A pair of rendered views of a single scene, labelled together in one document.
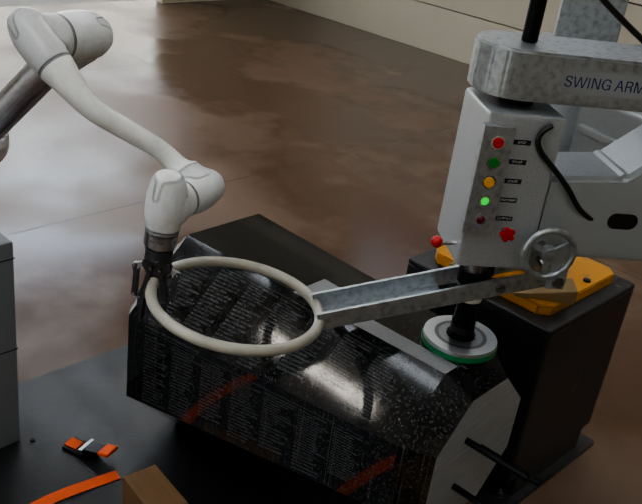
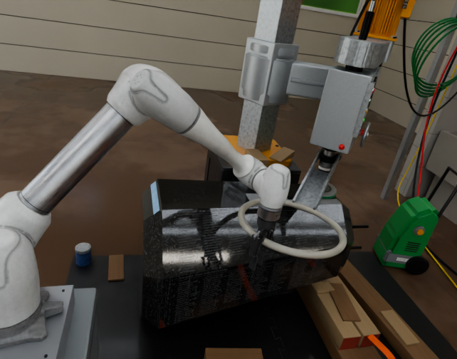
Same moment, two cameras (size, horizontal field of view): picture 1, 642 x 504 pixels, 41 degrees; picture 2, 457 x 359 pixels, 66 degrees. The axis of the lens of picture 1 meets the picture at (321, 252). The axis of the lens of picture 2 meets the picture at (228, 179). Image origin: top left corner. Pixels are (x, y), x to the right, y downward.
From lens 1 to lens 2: 2.19 m
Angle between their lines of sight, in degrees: 51
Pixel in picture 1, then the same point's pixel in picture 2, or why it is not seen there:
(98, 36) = not seen: hidden behind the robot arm
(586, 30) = (285, 33)
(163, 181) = (287, 173)
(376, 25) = not seen: outside the picture
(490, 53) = (370, 48)
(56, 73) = (204, 123)
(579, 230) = not seen: hidden behind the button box
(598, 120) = (302, 74)
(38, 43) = (187, 101)
